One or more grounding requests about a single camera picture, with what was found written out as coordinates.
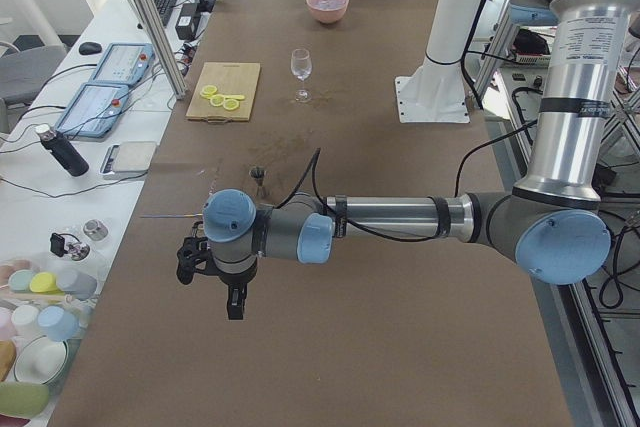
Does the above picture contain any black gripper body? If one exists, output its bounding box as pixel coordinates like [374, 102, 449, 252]
[202, 248, 258, 287]

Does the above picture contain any steel measuring jigger cup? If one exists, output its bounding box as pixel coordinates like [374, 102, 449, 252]
[249, 166, 269, 200]

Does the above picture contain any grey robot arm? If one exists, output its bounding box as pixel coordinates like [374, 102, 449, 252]
[177, 0, 639, 293]

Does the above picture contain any clear wine glass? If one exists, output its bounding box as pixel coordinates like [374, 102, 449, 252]
[290, 48, 312, 102]

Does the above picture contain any clear ice cubes pile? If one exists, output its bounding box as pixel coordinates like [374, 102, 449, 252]
[311, 0, 346, 11]

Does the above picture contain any steel thermos cap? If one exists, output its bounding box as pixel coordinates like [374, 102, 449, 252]
[82, 219, 109, 242]

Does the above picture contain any silver kitchen scale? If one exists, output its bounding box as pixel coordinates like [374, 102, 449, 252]
[99, 141, 157, 179]

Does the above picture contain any pastel cups cluster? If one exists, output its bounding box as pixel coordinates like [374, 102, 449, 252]
[1, 259, 99, 342]

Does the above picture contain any black thermos bottle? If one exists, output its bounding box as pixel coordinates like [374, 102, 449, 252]
[35, 124, 89, 177]

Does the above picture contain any middle lemon slice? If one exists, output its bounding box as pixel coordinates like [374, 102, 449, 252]
[209, 94, 225, 107]

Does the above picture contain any left teach pendant tablet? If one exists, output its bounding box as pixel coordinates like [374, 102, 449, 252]
[55, 82, 130, 140]

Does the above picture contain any teach pendant tablet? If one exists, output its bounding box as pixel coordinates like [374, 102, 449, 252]
[55, 82, 130, 140]
[90, 43, 155, 87]

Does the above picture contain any bamboo cutting board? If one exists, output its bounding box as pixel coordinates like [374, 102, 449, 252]
[186, 62, 261, 122]

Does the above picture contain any right teach pendant tablet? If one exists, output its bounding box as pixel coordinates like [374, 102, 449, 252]
[90, 43, 155, 87]

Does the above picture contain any black computer mouse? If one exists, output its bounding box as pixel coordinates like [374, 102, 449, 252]
[78, 41, 103, 56]

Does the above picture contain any grey office chair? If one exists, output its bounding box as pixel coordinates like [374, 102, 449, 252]
[1, 41, 68, 133]

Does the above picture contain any pink bowl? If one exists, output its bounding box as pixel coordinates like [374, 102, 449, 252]
[306, 0, 349, 24]

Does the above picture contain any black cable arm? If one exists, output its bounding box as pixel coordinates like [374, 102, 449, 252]
[272, 146, 541, 243]

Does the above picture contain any lemon slice near handle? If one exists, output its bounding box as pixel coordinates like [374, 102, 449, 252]
[223, 99, 240, 111]

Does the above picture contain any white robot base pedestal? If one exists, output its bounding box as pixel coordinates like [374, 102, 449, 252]
[395, 0, 482, 123]

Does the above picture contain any aluminium frame post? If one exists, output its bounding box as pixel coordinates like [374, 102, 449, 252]
[133, 0, 186, 100]

